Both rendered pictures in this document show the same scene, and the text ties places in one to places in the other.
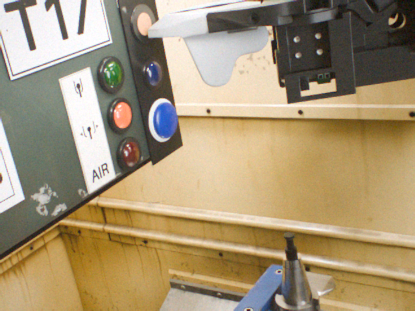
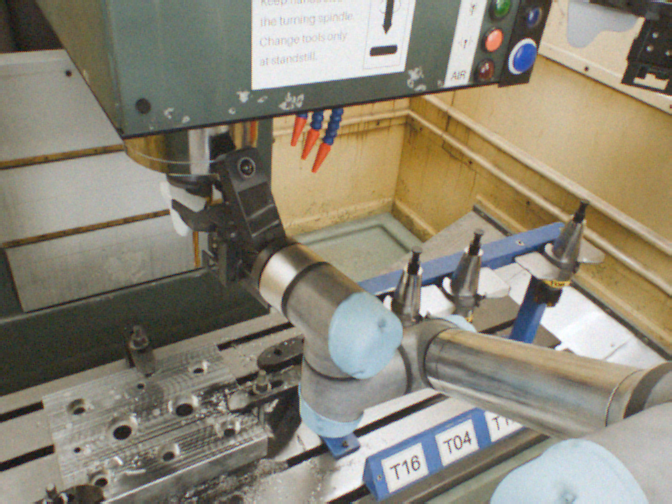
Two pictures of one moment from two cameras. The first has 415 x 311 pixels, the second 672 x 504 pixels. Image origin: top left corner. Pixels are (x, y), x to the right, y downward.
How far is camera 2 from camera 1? 0.20 m
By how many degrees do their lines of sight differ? 24
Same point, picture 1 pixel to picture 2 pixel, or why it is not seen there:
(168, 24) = not seen: outside the picture
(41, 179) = (419, 63)
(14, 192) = (400, 63)
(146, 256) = (465, 175)
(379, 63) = not seen: outside the picture
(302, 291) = (570, 249)
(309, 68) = (653, 62)
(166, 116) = (526, 54)
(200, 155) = (556, 107)
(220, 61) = (587, 28)
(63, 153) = (440, 50)
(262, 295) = (537, 238)
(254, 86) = not seen: hidden behind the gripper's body
